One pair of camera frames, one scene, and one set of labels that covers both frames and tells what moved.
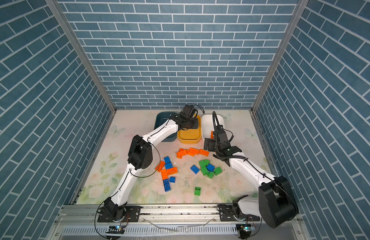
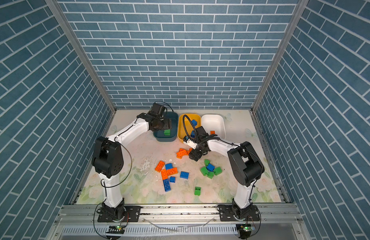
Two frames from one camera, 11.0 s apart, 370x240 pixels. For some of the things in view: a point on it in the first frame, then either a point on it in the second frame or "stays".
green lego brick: [210, 175] stays
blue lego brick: [210, 167] stays
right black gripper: [211, 142] -> [194, 154]
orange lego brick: [159, 167] stays
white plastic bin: [207, 124] stays
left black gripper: [195, 124] -> [167, 124]
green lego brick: [217, 171] stays
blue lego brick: [167, 161] -> [184, 175]
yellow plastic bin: [191, 136] stays
